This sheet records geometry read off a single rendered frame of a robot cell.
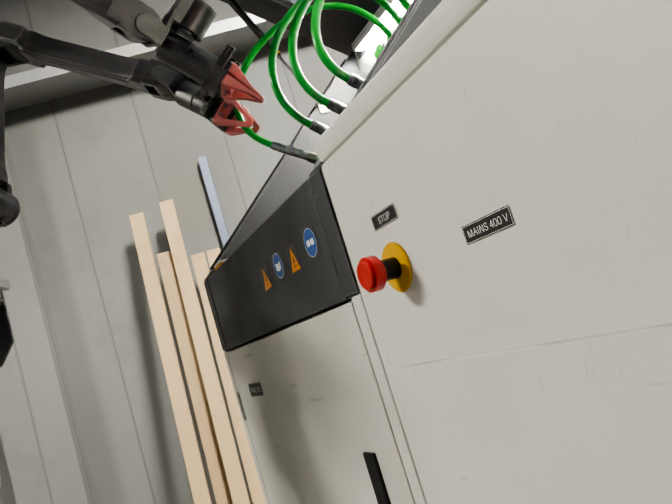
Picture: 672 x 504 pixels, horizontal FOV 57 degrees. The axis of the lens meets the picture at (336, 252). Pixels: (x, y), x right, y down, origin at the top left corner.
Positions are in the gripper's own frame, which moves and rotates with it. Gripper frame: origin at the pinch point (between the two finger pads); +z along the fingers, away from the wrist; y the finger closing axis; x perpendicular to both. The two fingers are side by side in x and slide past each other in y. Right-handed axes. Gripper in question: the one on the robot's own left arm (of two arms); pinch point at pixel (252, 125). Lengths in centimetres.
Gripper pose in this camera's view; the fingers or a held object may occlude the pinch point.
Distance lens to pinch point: 128.5
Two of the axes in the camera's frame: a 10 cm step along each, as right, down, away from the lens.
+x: -5.0, 8.7, -0.3
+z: 8.0, 4.4, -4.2
